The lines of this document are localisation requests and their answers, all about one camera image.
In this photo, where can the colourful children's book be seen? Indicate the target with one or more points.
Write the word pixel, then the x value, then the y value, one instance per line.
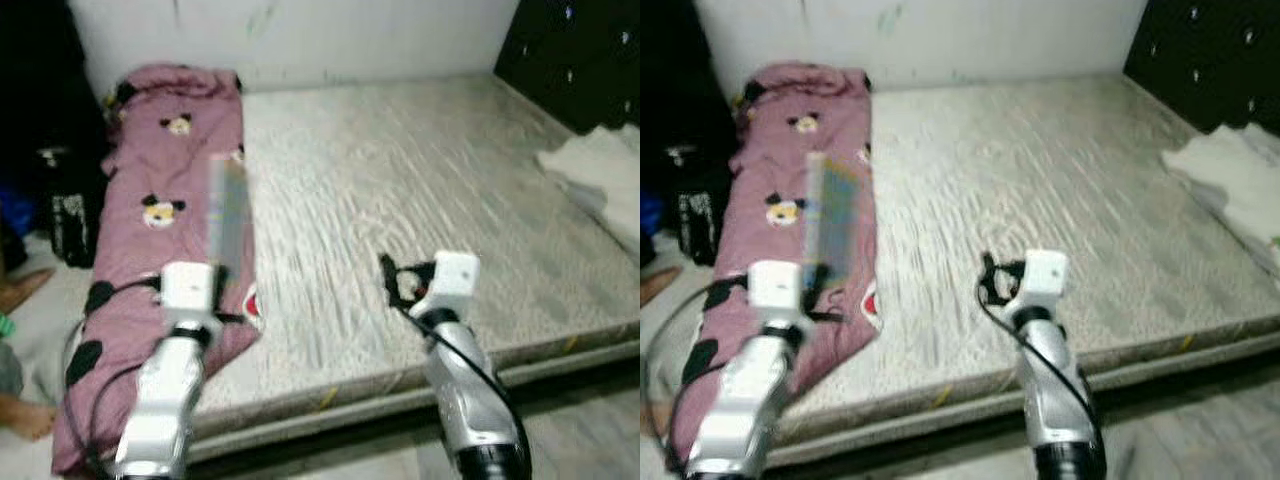
pixel 832 220
pixel 228 215

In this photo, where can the white pillow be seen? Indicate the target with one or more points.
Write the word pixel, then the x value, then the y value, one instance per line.
pixel 600 175
pixel 1235 180

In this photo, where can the white quilted mattress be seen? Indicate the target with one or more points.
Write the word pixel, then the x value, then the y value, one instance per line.
pixel 420 200
pixel 1020 200

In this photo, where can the grey bed base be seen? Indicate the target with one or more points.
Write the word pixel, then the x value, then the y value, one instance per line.
pixel 1100 385
pixel 400 400

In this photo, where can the pink cartoon print blanket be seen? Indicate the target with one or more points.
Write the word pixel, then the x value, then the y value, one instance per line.
pixel 150 170
pixel 770 160

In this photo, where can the black bag with white print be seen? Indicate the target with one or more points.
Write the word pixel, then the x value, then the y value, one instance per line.
pixel 695 215
pixel 70 215

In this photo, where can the person's bare leg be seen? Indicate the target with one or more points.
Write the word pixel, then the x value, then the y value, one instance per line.
pixel 25 292
pixel 658 287
pixel 28 418

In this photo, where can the blue bag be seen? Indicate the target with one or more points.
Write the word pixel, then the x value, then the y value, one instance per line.
pixel 15 212
pixel 651 212

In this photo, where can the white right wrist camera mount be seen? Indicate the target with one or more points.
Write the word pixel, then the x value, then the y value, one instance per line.
pixel 1047 275
pixel 455 278

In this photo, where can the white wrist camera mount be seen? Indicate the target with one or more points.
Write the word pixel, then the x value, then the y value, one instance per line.
pixel 778 288
pixel 1047 275
pixel 455 278
pixel 190 290

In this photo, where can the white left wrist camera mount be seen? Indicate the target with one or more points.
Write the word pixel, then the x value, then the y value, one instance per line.
pixel 778 288
pixel 190 290

